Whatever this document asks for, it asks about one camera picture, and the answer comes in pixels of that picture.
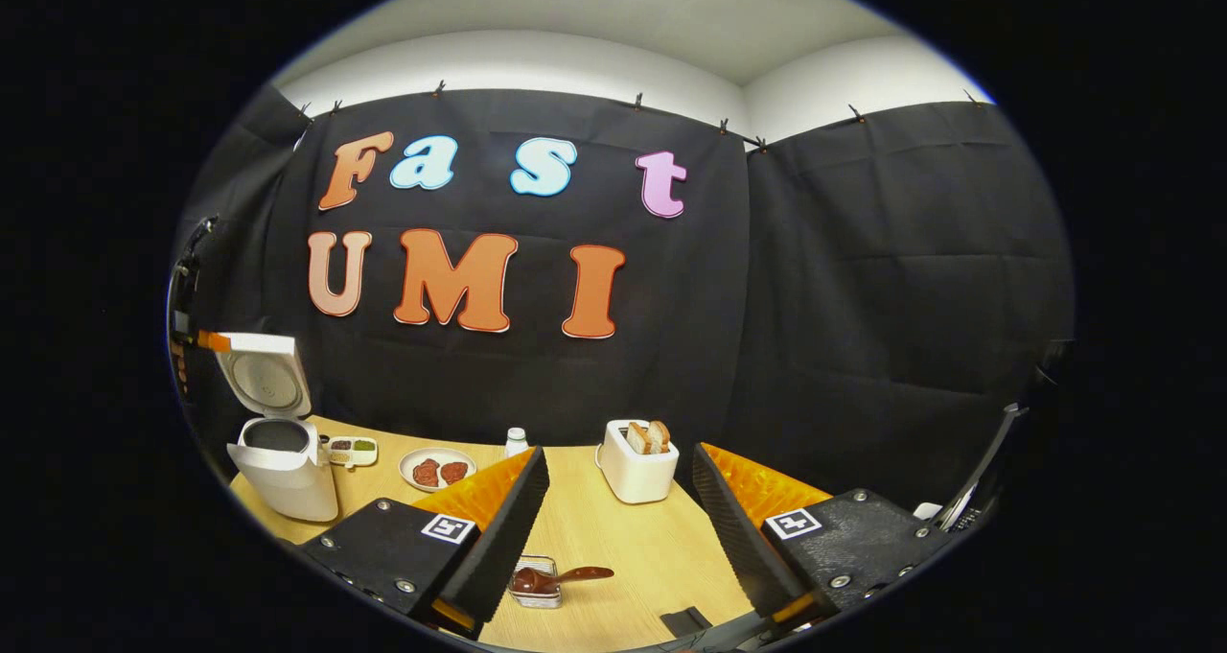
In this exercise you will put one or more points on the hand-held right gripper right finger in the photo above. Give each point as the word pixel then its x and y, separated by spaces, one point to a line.
pixel 738 538

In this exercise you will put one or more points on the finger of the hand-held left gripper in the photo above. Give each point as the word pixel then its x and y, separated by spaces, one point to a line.
pixel 217 340

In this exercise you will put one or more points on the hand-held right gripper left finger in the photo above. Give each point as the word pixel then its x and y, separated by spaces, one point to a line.
pixel 508 538

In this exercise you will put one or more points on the square clear chopstick holder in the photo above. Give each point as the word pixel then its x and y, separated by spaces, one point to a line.
pixel 548 565

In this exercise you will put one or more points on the dark brown wooden spoon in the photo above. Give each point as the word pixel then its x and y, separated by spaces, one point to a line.
pixel 532 581

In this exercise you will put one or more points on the white rice cooker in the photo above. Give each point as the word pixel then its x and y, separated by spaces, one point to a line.
pixel 288 485

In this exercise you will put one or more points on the white divided rice dish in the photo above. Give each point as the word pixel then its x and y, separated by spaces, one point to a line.
pixel 357 453

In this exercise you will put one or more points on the red meat piece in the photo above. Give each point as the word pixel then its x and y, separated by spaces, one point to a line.
pixel 454 472
pixel 426 473

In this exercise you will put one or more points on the small white drink bottle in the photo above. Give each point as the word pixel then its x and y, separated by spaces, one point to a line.
pixel 517 442

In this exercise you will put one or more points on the small black object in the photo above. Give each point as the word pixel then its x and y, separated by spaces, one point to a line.
pixel 685 622

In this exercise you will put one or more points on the round white plate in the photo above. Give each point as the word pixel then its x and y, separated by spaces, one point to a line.
pixel 436 454

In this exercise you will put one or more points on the white toaster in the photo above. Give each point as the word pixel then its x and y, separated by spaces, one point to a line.
pixel 633 480

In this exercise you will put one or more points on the toasted bread slice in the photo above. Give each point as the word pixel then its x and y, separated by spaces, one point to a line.
pixel 637 439
pixel 659 434

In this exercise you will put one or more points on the white flat object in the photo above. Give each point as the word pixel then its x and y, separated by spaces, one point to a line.
pixel 927 511

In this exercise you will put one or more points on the black backdrop cloth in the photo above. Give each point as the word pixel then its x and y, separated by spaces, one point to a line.
pixel 815 279

